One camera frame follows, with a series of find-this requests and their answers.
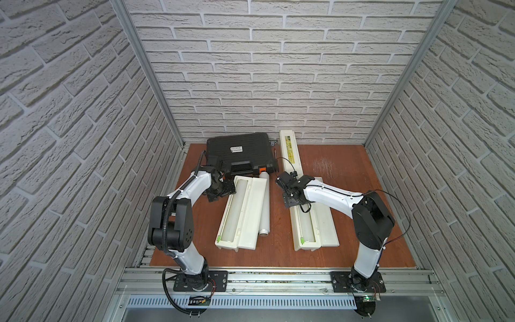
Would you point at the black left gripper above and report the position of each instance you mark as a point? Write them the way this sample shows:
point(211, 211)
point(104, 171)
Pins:
point(222, 189)

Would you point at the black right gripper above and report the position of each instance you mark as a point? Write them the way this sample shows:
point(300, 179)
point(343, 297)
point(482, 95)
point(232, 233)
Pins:
point(288, 202)

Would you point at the cream dispenser with lid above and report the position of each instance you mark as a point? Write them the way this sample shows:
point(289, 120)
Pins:
point(240, 223)

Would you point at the white plastic wrap roll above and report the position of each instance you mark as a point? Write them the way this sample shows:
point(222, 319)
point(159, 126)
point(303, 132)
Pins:
point(264, 229)

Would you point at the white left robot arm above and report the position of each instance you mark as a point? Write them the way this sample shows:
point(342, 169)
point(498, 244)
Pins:
point(171, 227)

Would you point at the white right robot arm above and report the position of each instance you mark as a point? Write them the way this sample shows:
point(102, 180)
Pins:
point(373, 222)

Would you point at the black plastic tool case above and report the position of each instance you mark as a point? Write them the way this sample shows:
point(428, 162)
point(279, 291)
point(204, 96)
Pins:
point(245, 154)

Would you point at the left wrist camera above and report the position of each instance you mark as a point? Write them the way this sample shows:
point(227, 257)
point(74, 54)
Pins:
point(215, 162)

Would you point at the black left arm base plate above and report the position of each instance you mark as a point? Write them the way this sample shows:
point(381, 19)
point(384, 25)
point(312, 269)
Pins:
point(214, 280)

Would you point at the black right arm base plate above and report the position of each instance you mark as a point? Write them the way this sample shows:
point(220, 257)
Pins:
point(351, 281)

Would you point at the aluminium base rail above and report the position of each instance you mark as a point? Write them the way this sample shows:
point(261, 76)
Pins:
point(272, 288)

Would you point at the aluminium corner post left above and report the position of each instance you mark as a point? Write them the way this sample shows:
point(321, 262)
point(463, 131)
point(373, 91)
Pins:
point(132, 35)

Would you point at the aluminium corner post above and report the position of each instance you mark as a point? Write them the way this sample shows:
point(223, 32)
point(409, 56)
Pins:
point(132, 35)
point(429, 37)

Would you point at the aluminium corner post right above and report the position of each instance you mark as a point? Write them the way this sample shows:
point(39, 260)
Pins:
point(429, 37)

